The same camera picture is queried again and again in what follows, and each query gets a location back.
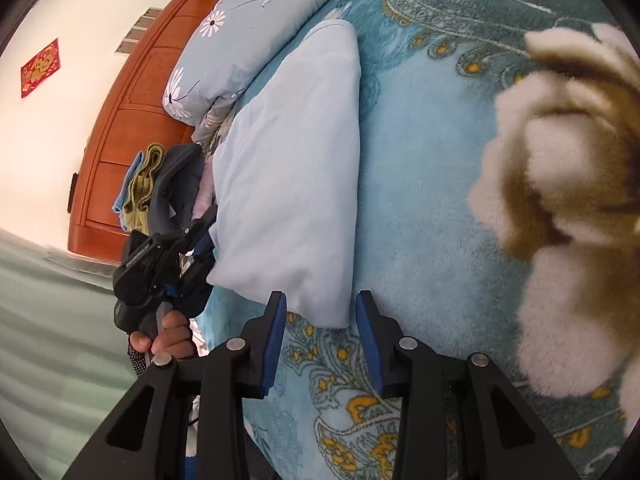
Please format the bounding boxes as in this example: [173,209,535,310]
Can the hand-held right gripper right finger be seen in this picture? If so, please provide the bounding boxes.
[355,290,581,480]

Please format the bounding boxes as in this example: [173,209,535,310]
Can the pale green curtain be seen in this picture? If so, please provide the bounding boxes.
[0,230,201,480]

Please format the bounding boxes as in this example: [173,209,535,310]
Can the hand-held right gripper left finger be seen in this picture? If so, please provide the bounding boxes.
[62,290,288,480]

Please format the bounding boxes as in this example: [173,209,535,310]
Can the person's left hand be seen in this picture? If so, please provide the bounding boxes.
[127,311,196,361]

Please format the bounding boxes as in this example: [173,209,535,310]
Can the dark grey fleece garment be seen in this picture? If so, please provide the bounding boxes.
[145,143,221,241]

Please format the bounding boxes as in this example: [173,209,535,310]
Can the orange wooden headboard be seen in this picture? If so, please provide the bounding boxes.
[67,0,238,266]

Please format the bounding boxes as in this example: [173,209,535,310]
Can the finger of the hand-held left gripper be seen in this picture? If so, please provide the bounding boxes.
[180,255,216,313]
[172,204,219,256]

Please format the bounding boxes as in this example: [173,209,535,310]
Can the red wall decoration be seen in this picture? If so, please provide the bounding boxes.
[20,37,61,100]

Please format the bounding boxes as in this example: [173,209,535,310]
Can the folded pink garment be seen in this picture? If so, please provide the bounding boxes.
[192,155,221,221]

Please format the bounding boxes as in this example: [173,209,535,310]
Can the folded blue garment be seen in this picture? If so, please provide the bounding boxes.
[111,152,151,226]

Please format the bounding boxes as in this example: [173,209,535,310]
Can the light blue printed shirt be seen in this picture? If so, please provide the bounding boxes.
[207,19,362,330]

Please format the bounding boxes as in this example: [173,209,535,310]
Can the olive knit sweater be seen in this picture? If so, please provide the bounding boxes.
[122,143,168,233]

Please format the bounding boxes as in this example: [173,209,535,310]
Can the wall switch panel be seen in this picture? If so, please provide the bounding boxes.
[115,7,162,55]

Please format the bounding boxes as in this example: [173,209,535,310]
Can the light blue floral quilt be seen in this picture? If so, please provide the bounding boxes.
[163,0,381,156]

